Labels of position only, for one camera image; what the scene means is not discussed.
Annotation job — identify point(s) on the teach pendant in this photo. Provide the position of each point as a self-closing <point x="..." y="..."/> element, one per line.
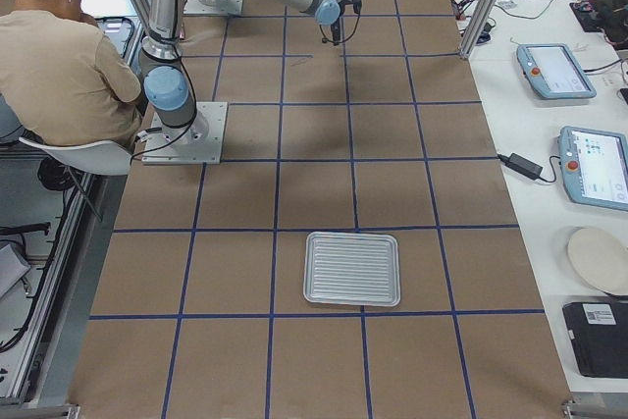
<point x="593" y="165"/>
<point x="553" y="72"/>

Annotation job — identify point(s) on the black power adapter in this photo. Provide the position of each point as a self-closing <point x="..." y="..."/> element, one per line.
<point x="522" y="166"/>

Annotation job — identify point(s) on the aluminium frame post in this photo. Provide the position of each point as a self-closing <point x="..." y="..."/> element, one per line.
<point x="483" y="2"/>

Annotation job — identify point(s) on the black laptop case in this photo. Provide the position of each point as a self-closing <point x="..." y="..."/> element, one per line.
<point x="598" y="335"/>

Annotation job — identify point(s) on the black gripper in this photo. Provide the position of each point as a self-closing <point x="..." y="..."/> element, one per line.
<point x="337" y="24"/>

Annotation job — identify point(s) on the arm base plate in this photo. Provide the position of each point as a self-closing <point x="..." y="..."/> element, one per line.
<point x="201" y="143"/>
<point x="220" y="8"/>

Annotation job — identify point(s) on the lower teach pendant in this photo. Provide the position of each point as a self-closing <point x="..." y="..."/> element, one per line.
<point x="593" y="165"/>

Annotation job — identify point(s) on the white chair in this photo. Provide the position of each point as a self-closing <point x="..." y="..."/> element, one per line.
<point x="103" y="158"/>

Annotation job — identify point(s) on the upper teach pendant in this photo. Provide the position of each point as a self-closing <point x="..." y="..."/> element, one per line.
<point x="553" y="72"/>

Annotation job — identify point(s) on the beige round plate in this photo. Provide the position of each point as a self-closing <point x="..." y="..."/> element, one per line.
<point x="600" y="259"/>

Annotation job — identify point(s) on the person in beige shirt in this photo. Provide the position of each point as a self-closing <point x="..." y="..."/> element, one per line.
<point x="64" y="78"/>

